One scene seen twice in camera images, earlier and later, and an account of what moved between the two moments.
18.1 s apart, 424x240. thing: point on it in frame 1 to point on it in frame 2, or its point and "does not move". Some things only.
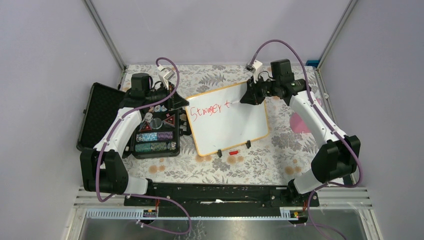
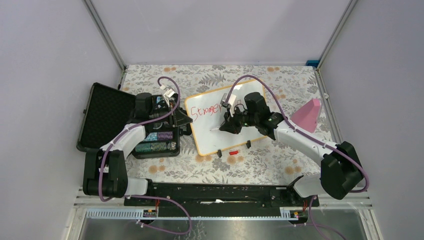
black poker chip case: [156, 132] does not move
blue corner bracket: [312, 63] does not move
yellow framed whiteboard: [216, 125] does not move
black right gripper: [252, 96] to [226, 126]
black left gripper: [179, 102] to [178, 118]
